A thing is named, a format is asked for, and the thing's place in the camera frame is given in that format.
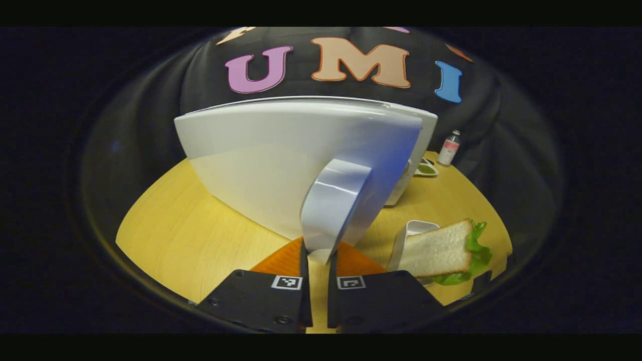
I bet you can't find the white microwave oven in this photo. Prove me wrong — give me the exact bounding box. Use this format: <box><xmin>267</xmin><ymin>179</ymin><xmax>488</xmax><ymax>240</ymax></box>
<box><xmin>174</xmin><ymin>96</ymin><xmax>438</xmax><ymax>265</ymax></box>

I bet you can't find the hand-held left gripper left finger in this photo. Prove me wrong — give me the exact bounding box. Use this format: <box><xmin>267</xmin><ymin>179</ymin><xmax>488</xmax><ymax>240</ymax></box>
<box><xmin>196</xmin><ymin>237</ymin><xmax>314</xmax><ymax>334</ymax></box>

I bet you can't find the lettuce sandwich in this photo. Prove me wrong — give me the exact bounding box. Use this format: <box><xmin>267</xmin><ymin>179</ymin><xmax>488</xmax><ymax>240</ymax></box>
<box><xmin>401</xmin><ymin>219</ymin><xmax>493</xmax><ymax>286</ymax></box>

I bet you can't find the small dish with green sauce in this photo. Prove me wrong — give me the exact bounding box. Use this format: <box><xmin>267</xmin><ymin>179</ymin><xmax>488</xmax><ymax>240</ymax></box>
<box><xmin>414</xmin><ymin>158</ymin><xmax>439</xmax><ymax>177</ymax></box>

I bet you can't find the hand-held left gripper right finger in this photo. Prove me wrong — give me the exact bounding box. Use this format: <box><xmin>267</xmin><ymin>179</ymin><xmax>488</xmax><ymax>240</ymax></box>
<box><xmin>327</xmin><ymin>241</ymin><xmax>444</xmax><ymax>334</ymax></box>

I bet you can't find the small bottle with pink label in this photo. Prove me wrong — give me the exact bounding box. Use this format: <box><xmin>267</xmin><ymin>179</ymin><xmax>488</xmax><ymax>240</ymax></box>
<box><xmin>438</xmin><ymin>130</ymin><xmax>461</xmax><ymax>166</ymax></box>

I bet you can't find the white rectangular tray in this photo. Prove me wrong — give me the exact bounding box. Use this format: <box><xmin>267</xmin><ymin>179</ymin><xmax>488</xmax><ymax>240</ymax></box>
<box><xmin>389</xmin><ymin>220</ymin><xmax>440</xmax><ymax>271</ymax></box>

